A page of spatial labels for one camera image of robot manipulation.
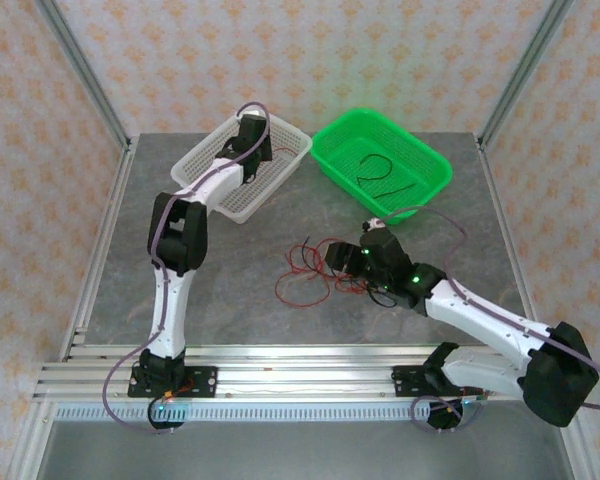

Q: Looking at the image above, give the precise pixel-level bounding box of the white plastic mesh basket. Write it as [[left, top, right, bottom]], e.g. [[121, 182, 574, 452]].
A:
[[170, 105, 314, 225]]

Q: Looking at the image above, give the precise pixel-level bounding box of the green plastic mesh basket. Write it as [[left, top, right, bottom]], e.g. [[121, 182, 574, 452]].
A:
[[309, 107, 454, 225]]

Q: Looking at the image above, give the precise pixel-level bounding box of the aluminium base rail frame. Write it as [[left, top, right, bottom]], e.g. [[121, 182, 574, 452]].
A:
[[32, 343, 580, 404]]

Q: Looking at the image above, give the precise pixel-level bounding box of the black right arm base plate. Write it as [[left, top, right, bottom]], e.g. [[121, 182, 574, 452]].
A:
[[392, 366, 484, 399]]

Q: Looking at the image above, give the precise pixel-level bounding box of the aluminium table side rail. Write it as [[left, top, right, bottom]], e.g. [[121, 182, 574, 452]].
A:
[[59, 138, 140, 362], [474, 134, 551, 362]]

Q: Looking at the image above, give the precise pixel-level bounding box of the white slotted cable duct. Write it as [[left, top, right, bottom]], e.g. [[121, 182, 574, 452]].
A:
[[53, 402, 481, 422]]

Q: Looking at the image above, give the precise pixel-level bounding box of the red base power wire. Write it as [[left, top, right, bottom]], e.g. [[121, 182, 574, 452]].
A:
[[162, 378, 197, 402], [458, 378, 485, 401]]

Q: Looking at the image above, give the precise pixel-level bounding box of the aluminium frame post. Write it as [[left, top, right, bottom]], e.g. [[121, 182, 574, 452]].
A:
[[477, 0, 575, 152], [33, 0, 133, 152]]

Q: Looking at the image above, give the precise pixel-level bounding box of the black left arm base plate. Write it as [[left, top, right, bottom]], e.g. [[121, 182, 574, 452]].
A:
[[128, 366, 219, 399]]

